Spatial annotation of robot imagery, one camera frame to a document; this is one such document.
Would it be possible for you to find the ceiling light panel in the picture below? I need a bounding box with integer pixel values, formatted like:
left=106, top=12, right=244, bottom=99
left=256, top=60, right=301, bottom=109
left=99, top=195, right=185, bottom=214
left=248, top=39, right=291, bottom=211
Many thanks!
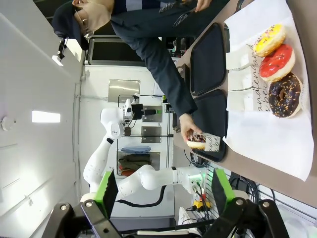
left=31, top=110, right=61, bottom=123

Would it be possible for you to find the person in dark jacket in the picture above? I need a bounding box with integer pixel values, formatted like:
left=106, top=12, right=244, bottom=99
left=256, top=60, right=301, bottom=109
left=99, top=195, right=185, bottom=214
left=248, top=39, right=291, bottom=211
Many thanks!
left=51, top=0, right=232, bottom=75

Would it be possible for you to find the dark tray with handles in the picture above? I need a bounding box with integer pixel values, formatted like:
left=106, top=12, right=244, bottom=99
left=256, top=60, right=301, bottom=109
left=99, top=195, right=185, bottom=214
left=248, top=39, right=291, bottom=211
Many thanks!
left=222, top=22, right=231, bottom=149

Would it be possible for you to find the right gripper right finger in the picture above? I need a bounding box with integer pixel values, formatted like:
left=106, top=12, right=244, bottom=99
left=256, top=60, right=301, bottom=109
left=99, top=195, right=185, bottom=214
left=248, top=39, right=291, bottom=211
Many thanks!
left=211, top=168, right=290, bottom=238

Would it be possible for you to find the white camera on clamp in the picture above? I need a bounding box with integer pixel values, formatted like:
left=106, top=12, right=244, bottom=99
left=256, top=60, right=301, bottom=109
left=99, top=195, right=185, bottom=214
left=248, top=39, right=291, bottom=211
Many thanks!
left=51, top=37, right=69, bottom=67

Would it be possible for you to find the folded blue cloth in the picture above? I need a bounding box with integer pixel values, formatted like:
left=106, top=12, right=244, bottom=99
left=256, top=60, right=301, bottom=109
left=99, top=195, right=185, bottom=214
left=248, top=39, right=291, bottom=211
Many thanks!
left=120, top=146, right=152, bottom=155

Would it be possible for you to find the yellow glazed donut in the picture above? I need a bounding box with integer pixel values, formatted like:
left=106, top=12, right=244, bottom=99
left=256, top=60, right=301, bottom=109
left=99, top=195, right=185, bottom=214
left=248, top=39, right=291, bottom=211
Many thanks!
left=252, top=23, right=287, bottom=57

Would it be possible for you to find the white smoke detector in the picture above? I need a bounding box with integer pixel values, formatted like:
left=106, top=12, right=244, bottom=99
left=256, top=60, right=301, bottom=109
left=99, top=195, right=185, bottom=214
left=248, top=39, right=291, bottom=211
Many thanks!
left=0, top=116, right=16, bottom=131

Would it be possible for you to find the white shelf cabinet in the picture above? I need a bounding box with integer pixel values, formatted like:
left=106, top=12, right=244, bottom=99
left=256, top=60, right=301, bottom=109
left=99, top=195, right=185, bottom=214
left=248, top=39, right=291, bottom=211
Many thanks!
left=116, top=145, right=161, bottom=177

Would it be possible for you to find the maroon glazed donut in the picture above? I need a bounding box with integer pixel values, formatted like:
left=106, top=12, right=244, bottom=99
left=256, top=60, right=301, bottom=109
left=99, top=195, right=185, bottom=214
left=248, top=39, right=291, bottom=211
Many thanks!
left=185, top=132, right=208, bottom=150

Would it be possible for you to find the person's right hand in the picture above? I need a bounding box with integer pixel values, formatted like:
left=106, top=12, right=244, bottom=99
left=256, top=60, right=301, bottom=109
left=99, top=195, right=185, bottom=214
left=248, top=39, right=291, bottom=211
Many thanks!
left=178, top=113, right=204, bottom=147

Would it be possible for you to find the yellow emergency stop box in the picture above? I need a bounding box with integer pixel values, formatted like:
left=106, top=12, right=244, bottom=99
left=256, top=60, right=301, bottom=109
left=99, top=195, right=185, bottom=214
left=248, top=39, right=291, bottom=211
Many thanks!
left=194, top=200, right=211, bottom=212

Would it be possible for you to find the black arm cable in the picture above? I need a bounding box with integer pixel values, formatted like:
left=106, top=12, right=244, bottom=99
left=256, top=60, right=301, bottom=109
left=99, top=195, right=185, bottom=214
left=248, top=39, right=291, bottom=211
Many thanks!
left=115, top=185, right=167, bottom=208

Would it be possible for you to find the person's right forearm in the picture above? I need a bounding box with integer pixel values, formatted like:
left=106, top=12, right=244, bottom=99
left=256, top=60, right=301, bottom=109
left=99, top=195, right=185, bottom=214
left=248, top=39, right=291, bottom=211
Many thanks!
left=151, top=49, right=199, bottom=118

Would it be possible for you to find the person's left hand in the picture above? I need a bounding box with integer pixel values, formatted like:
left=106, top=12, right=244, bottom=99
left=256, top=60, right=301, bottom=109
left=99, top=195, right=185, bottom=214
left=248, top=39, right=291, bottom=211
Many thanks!
left=194, top=0, right=214, bottom=12

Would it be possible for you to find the doughnut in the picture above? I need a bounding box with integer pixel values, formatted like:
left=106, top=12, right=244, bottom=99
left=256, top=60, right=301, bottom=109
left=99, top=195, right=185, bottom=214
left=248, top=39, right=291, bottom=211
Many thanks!
left=226, top=44, right=261, bottom=72
left=203, top=132, right=221, bottom=153
left=227, top=70, right=263, bottom=92
left=225, top=90, right=270, bottom=113

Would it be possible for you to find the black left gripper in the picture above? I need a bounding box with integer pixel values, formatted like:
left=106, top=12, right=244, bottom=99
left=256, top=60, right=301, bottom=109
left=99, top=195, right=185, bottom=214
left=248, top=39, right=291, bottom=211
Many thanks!
left=130, top=103, right=144, bottom=120

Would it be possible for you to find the chocolate sprinkled donut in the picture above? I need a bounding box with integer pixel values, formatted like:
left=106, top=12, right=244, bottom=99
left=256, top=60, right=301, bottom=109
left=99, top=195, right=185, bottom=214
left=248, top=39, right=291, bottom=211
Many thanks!
left=268, top=72, right=304, bottom=119

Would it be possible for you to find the black serving tray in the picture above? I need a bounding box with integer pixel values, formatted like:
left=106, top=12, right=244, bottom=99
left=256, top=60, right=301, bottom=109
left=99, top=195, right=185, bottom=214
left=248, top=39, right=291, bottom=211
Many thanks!
left=192, top=89, right=228, bottom=163
left=189, top=22, right=227, bottom=97

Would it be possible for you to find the white paper sheet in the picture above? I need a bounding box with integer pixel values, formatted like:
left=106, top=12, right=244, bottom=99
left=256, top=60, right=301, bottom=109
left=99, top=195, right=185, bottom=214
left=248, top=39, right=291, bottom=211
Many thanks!
left=222, top=0, right=316, bottom=182

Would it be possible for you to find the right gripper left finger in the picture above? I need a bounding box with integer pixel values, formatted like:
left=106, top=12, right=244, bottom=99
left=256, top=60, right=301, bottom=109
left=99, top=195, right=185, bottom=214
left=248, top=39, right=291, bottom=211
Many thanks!
left=48, top=169, right=122, bottom=238

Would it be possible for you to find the red glazed donut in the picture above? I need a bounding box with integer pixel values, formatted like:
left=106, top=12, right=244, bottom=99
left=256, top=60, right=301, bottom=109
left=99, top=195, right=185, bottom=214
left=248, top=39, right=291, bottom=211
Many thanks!
left=259, top=44, right=296, bottom=83

